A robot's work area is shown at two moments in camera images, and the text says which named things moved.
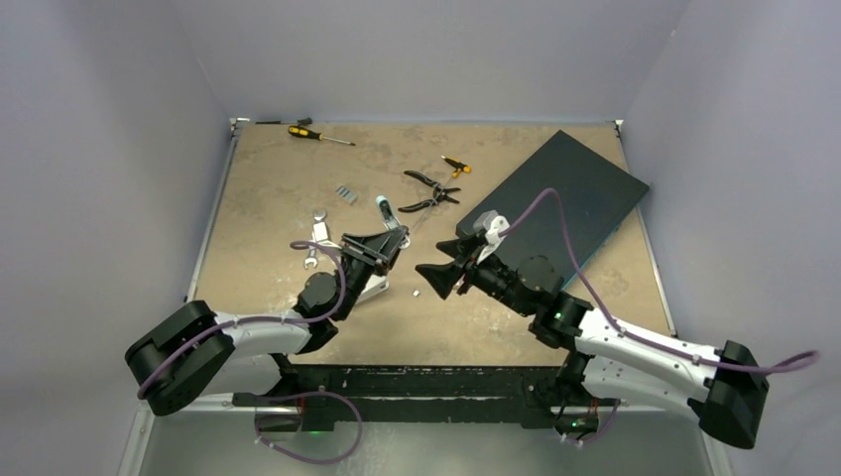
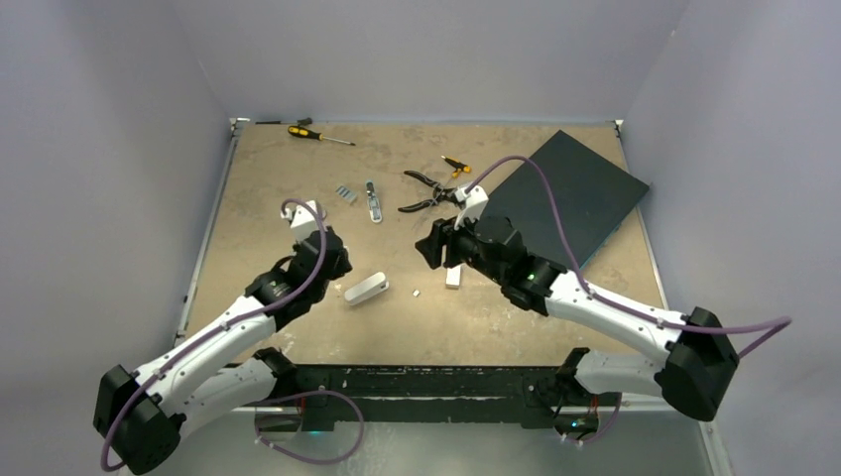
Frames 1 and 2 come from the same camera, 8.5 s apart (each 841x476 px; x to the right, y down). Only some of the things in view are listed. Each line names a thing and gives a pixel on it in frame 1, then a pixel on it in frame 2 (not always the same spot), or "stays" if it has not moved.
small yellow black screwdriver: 456,165 stays
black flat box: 593,193 stays
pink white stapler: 376,284 stays
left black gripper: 383,246 → 341,267
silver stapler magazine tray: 387,213 → 373,202
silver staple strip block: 348,194 stays
